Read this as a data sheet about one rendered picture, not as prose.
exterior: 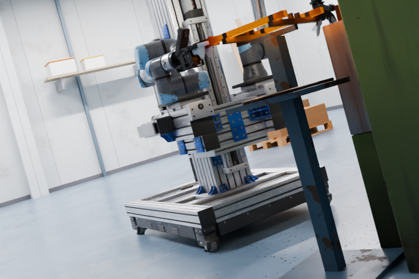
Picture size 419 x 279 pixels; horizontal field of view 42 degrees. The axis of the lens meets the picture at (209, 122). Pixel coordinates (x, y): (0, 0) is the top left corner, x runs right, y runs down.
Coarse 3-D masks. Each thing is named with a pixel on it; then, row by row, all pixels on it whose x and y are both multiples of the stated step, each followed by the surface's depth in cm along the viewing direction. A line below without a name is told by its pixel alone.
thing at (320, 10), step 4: (316, 8) 201; (320, 8) 201; (304, 12) 205; (312, 12) 203; (316, 12) 202; (320, 12) 201; (304, 16) 205; (268, 28) 217; (272, 28) 216; (276, 28) 214; (280, 28) 215; (248, 32) 223; (256, 32) 221; (260, 32) 220; (268, 32) 219; (236, 36) 228; (240, 44) 228; (244, 44) 229
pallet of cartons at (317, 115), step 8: (320, 104) 786; (312, 112) 776; (320, 112) 784; (312, 120) 774; (320, 120) 782; (328, 120) 790; (312, 128) 813; (328, 128) 790; (272, 136) 746; (280, 136) 736; (288, 136) 788; (256, 144) 786; (264, 144) 759; (272, 144) 772; (280, 144) 735
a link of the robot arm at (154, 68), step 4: (160, 56) 225; (152, 60) 227; (156, 60) 224; (160, 60) 222; (148, 64) 227; (152, 64) 225; (156, 64) 224; (160, 64) 222; (148, 68) 227; (152, 68) 226; (156, 68) 224; (160, 68) 223; (148, 72) 228; (152, 72) 226; (156, 72) 225; (160, 72) 224; (164, 72) 224; (168, 72) 225; (152, 76) 229; (156, 76) 225; (160, 76) 224
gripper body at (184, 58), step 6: (174, 54) 220; (180, 54) 214; (186, 54) 213; (192, 54) 213; (174, 60) 219; (180, 60) 218; (186, 60) 214; (192, 60) 211; (198, 60) 218; (174, 66) 219; (180, 66) 218; (186, 66) 215; (192, 66) 211; (198, 66) 218
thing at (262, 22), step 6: (276, 12) 185; (282, 12) 183; (264, 18) 188; (276, 18) 185; (246, 24) 194; (252, 24) 192; (258, 24) 191; (264, 24) 191; (234, 30) 198; (240, 30) 196; (246, 30) 194; (210, 36) 205; (216, 36) 204; (222, 36) 202; (228, 36) 200; (234, 36) 201; (198, 42) 210; (210, 42) 205; (216, 42) 205
